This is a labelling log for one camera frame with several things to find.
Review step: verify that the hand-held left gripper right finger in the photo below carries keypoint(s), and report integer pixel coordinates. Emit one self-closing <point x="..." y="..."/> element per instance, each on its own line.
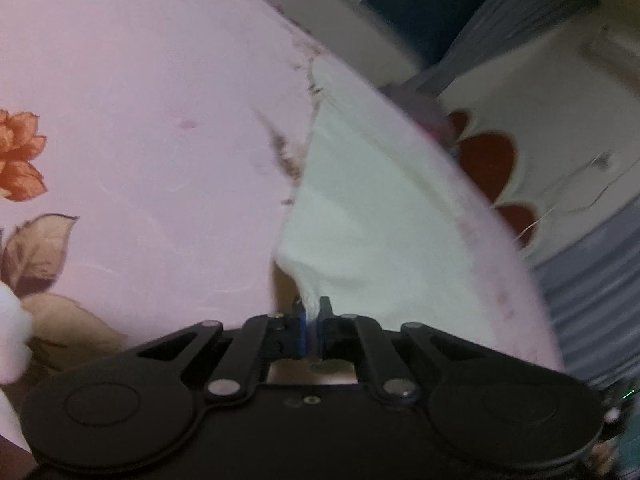
<point x="327" y="331"/>

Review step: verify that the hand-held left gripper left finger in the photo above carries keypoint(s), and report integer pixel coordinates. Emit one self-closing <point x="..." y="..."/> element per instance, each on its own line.
<point x="301" y="334"/>

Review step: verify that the white knit sweater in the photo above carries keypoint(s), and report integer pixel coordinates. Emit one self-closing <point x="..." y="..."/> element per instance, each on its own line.
<point x="375" y="220"/>

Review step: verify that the red and white headboard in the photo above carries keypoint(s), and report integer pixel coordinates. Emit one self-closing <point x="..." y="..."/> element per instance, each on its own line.
<point x="487" y="160"/>

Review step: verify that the pink floral bed sheet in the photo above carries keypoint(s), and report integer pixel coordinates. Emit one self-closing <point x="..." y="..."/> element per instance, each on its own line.
<point x="150" y="110"/>

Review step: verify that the grey window curtain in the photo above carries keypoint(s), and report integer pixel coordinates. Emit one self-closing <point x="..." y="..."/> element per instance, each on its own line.
<point x="525" y="5"/>

